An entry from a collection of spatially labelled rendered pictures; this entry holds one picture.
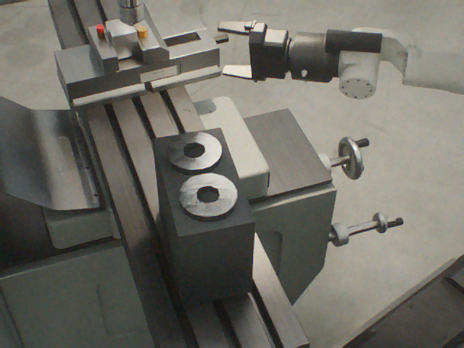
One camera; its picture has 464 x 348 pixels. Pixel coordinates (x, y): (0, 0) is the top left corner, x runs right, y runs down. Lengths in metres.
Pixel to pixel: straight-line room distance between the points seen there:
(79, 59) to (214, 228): 0.66
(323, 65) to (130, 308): 0.82
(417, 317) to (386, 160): 1.26
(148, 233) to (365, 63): 0.50
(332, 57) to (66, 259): 0.71
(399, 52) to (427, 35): 2.24
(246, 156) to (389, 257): 1.06
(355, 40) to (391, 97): 1.91
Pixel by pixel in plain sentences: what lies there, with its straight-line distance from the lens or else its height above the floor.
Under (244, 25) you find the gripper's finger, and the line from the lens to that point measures 1.28.
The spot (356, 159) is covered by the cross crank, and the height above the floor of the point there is 0.70.
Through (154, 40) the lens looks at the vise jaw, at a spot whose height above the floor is 1.07.
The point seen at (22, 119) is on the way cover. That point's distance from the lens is 1.59.
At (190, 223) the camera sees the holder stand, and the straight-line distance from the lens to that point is 1.04.
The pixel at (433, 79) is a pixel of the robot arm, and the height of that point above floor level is 1.19.
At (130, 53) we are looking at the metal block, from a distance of 1.54.
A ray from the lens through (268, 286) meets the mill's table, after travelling 1.20.
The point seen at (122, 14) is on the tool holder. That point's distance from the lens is 1.33.
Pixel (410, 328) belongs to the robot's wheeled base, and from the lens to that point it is 1.64.
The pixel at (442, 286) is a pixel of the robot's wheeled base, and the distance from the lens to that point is 1.73.
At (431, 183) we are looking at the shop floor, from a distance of 2.79.
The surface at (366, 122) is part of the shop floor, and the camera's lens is 2.98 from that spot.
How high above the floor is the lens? 1.95
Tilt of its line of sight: 46 degrees down
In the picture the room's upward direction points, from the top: 1 degrees clockwise
